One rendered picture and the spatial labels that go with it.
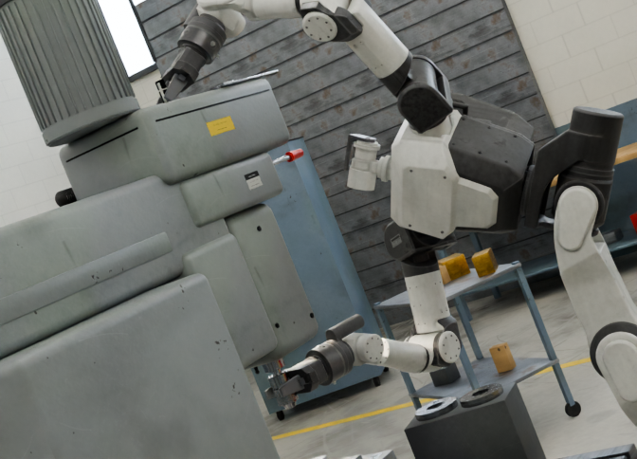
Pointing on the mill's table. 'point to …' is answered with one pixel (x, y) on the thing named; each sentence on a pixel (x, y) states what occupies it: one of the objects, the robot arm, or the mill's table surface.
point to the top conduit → (64, 197)
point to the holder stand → (475, 427)
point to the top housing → (177, 138)
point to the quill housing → (273, 280)
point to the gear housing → (230, 189)
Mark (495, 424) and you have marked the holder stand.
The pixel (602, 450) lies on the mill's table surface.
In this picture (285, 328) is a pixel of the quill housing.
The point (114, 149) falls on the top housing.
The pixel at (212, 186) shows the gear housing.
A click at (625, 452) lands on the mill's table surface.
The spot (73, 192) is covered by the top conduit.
